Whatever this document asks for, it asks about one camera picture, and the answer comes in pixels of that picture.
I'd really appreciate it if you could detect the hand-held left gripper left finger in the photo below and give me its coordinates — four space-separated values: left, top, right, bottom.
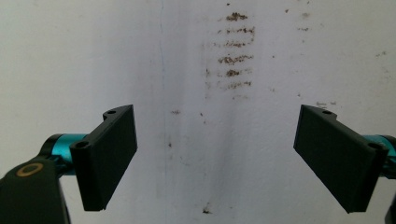
39 104 138 212

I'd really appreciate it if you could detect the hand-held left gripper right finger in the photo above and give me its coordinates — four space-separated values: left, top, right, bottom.
292 104 396 215

